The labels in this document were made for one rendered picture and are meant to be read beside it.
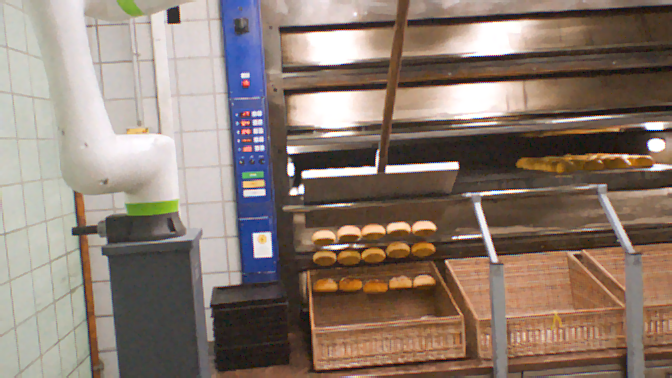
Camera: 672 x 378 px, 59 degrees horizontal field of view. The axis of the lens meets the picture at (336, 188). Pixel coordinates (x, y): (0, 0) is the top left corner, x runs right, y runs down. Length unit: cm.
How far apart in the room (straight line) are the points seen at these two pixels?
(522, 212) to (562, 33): 79
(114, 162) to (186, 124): 128
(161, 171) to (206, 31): 127
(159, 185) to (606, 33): 208
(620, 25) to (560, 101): 42
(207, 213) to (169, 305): 119
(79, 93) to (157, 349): 60
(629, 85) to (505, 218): 79
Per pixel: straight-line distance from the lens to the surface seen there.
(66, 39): 141
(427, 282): 258
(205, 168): 261
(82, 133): 136
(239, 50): 258
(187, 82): 263
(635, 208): 297
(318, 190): 215
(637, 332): 237
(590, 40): 287
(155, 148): 145
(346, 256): 252
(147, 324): 149
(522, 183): 274
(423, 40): 266
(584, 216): 286
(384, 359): 224
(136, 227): 148
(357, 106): 259
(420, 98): 263
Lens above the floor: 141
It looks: 5 degrees down
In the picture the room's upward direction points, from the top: 4 degrees counter-clockwise
